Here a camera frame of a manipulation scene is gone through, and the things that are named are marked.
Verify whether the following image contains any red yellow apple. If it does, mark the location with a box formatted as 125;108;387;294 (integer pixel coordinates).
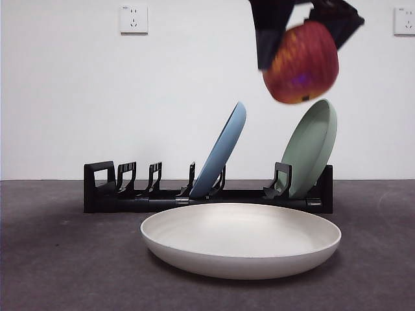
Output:
262;19;340;105

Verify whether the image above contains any pale cream yellow plate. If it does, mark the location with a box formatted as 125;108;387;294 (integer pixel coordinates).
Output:
139;202;342;281

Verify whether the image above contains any green plate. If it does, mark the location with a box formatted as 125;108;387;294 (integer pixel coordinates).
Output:
279;98;338;200

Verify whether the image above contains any blue plate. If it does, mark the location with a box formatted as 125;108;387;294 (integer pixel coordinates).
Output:
189;101;247;199

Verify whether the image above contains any black plate rack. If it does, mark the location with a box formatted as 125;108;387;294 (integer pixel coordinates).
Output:
83;161;334;214

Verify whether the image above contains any white wall socket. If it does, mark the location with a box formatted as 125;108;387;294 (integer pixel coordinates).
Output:
394;6;415;36
120;4;149;36

